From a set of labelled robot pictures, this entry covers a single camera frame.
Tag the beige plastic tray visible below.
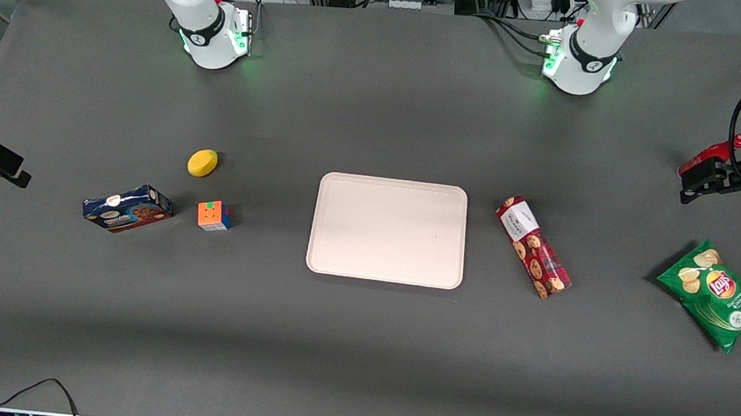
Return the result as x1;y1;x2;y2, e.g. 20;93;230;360
304;170;472;292

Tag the blue cookie box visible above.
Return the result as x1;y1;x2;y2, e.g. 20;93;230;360
79;178;177;239

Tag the dark grey table mat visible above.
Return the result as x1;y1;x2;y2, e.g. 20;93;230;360
0;0;741;416

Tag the red bottle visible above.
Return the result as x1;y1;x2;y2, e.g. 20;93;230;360
677;127;741;185

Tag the red cookie box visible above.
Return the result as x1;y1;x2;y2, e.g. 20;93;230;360
487;192;581;302

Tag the colourful puzzle cube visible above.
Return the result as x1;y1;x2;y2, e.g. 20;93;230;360
195;198;234;234

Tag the green chips bag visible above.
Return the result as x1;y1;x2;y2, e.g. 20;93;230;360
650;235;741;356

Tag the yellow lemon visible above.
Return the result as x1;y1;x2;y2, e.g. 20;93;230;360
186;147;220;180

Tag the white power strip with plugs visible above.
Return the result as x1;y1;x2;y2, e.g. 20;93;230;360
527;0;573;22

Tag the black loose cable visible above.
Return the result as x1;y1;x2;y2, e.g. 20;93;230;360
0;372;87;416

